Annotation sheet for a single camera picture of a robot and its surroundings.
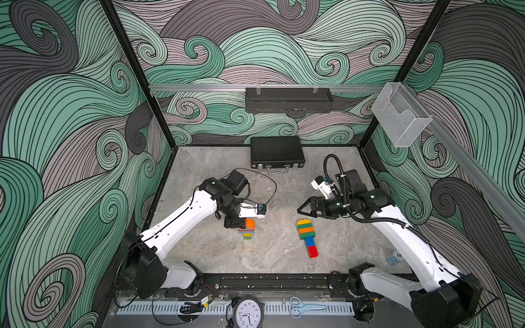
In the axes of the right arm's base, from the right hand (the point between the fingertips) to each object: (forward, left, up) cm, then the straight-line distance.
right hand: (304, 213), depth 71 cm
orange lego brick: (+2, -4, -20) cm, 20 cm away
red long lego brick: (-2, +21, -9) cm, 23 cm away
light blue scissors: (-26, +3, -19) cm, 32 cm away
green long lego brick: (+3, -4, -19) cm, 19 cm away
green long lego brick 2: (-1, -2, -20) cm, 20 cm away
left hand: (+1, +23, -5) cm, 23 cm away
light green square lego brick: (-1, +22, -19) cm, 29 cm away
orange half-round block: (-1, +20, -5) cm, 20 cm away
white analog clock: (-27, +20, -16) cm, 38 cm away
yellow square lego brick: (-1, +22, -18) cm, 28 cm away
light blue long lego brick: (-2, +21, -12) cm, 24 cm away
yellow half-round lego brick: (+5, -3, -18) cm, 19 cm away
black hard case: (+42, +6, -14) cm, 45 cm away
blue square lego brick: (-3, -5, -19) cm, 20 cm away
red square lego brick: (-8, -5, -18) cm, 20 cm away
